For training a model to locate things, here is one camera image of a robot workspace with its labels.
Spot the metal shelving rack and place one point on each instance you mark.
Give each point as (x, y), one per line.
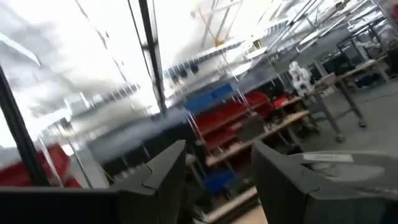
(280, 123)

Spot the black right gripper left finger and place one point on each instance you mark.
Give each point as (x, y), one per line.
(155, 193)

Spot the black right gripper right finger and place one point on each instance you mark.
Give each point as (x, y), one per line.
(280, 186)

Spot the wooden workbench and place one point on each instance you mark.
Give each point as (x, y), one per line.
(363, 66)

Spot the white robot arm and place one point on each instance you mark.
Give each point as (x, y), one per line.
(299, 77)

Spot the blue storage bin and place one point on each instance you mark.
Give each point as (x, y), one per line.
(217, 182)
(222, 91)
(199, 102)

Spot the red storage bin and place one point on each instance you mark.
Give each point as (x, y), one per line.
(18, 174)
(220, 116)
(256, 99)

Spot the black aluminium rig frame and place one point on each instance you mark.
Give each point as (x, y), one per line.
(21, 137)

